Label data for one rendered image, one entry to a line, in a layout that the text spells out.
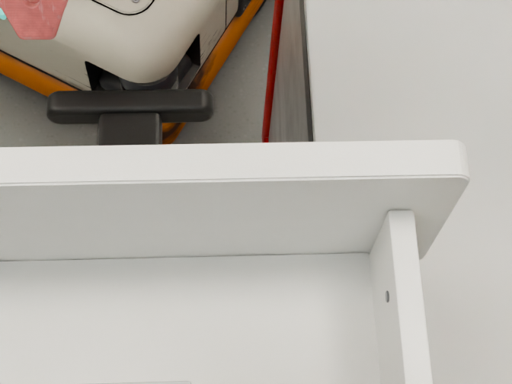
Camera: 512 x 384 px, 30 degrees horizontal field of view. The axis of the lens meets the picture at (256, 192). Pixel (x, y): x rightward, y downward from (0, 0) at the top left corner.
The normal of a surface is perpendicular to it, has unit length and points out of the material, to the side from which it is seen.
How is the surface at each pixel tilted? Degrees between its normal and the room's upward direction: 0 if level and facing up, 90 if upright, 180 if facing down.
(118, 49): 39
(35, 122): 0
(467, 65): 0
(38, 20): 64
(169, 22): 28
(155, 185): 90
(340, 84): 0
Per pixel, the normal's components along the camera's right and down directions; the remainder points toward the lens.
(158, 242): 0.04, 0.92
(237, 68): 0.04, -0.39
